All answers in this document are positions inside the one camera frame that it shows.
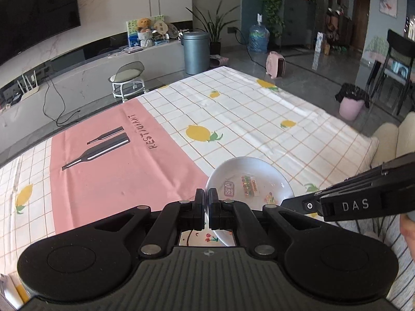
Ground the teddy bear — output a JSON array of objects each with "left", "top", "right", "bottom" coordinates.
[{"left": 137, "top": 18, "right": 153, "bottom": 48}]

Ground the small white sticker dish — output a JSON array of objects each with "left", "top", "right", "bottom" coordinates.
[{"left": 206, "top": 157, "right": 294, "bottom": 210}]

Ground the white rolling stool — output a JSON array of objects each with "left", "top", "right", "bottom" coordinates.
[{"left": 108, "top": 61, "right": 146, "bottom": 103}]

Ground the blue water jug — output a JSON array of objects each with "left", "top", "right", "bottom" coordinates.
[{"left": 248, "top": 13, "right": 269, "bottom": 53}]

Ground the person right hand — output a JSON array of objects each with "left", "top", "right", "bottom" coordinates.
[{"left": 399, "top": 214, "right": 415, "bottom": 260}]

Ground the white fruity painted plate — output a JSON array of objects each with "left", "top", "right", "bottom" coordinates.
[{"left": 179, "top": 229, "right": 236, "bottom": 247}]

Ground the potted green plant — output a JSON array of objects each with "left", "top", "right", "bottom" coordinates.
[{"left": 186, "top": 0, "right": 239, "bottom": 55}]

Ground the pink small heater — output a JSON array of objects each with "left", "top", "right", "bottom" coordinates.
[{"left": 265, "top": 51, "right": 286, "bottom": 79}]

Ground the black power cable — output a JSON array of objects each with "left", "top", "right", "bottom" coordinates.
[{"left": 42, "top": 77, "right": 81, "bottom": 128}]

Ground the lemon and pink tablecloth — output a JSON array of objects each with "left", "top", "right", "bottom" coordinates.
[{"left": 1, "top": 67, "right": 380, "bottom": 293}]

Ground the grey metal trash can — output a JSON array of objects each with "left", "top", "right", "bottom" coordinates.
[{"left": 181, "top": 31, "right": 210, "bottom": 75}]

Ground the black wall television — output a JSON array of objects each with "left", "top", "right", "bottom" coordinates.
[{"left": 1, "top": 0, "right": 80, "bottom": 63}]

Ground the white wifi router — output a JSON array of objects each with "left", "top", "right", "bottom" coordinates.
[{"left": 17, "top": 71, "right": 39, "bottom": 100}]

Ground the pink bin with black bag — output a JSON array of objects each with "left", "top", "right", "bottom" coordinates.
[{"left": 335, "top": 83, "right": 369, "bottom": 122}]

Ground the black dining chair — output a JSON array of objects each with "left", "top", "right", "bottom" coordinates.
[{"left": 370, "top": 29, "right": 414, "bottom": 116}]

